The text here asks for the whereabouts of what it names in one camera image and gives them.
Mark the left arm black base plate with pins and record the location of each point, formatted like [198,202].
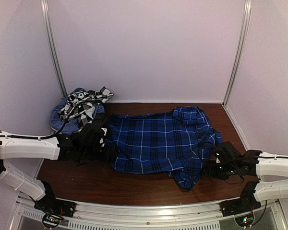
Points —
[56,207]

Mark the left aluminium corner post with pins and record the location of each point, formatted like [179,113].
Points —
[52,47]

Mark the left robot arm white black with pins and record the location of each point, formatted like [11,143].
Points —
[88,144]

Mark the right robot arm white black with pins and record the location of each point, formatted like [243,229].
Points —
[270,169]

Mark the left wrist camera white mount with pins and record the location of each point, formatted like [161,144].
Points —
[103,136]

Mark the right aluminium corner post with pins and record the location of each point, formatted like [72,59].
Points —
[246,17]

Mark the small blue check shirt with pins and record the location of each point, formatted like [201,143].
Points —
[60,122]

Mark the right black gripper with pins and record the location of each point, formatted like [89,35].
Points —
[210,171]

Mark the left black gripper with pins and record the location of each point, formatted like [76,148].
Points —
[108,156]

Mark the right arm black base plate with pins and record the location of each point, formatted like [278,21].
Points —
[238,206]

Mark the aluminium corner post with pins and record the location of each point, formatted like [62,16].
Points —
[246,17]
[52,47]

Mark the front aluminium rail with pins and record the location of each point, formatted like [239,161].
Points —
[200,216]

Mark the blue plaid long sleeve shirt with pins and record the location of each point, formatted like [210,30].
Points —
[178,142]

